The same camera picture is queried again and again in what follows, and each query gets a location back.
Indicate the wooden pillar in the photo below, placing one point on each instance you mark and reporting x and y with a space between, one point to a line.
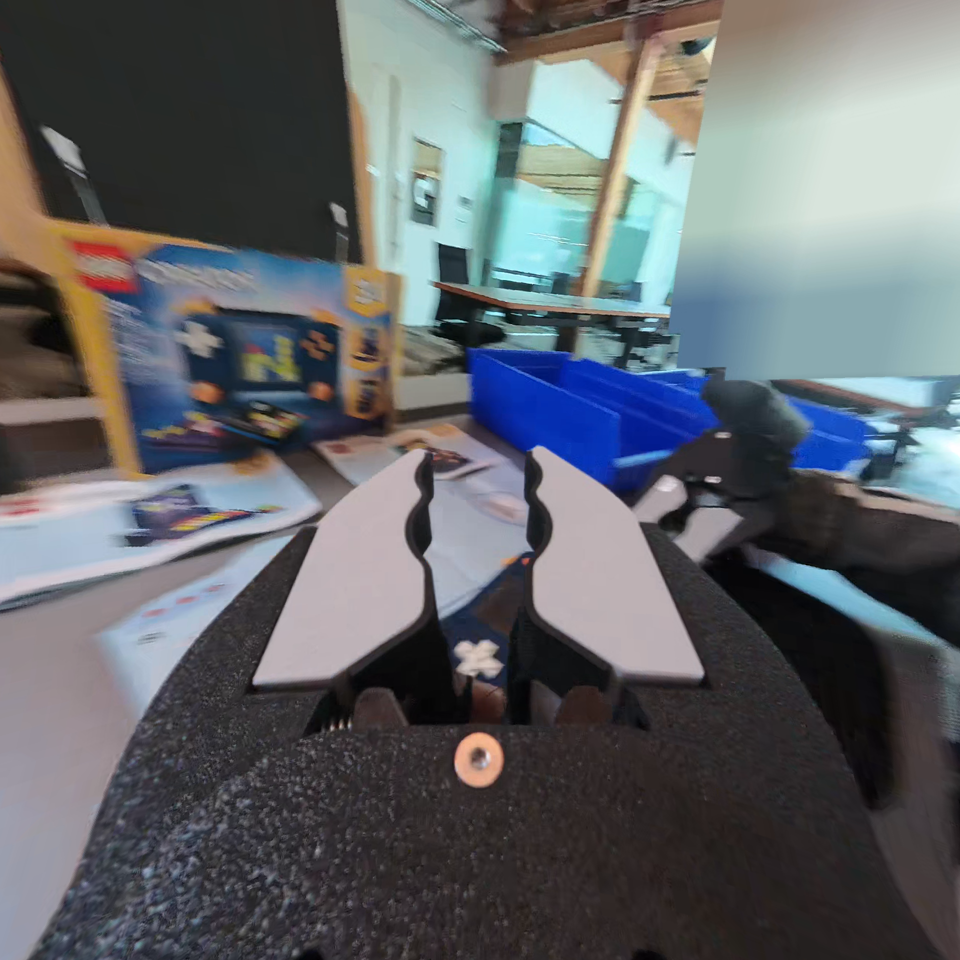
622 165

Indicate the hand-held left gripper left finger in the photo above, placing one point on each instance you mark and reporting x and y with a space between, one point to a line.
360 585

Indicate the yellow blue toy brick box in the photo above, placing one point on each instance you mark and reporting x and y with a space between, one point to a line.
247 360

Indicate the instruction booklet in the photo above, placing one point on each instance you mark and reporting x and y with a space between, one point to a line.
75 540
480 540
360 454

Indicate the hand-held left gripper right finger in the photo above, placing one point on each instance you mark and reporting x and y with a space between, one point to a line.
607 585

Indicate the white cross brick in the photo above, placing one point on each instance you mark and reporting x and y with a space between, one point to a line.
478 658

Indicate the person's right forearm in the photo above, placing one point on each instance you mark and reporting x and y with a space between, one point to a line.
877 532

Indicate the large black backdrop board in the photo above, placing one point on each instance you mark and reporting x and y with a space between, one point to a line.
187 112

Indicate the blue toy brick game console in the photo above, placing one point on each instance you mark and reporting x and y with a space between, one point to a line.
480 615

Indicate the blue plastic bin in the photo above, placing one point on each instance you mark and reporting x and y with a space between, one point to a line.
570 420

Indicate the black office chair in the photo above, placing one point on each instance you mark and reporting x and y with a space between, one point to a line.
457 285

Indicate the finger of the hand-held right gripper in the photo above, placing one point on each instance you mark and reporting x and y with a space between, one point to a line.
664 501
712 532

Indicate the wooden top office desk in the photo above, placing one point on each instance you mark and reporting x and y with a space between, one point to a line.
555 300

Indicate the closed instruction booklet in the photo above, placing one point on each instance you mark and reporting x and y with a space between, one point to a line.
360 454
75 540

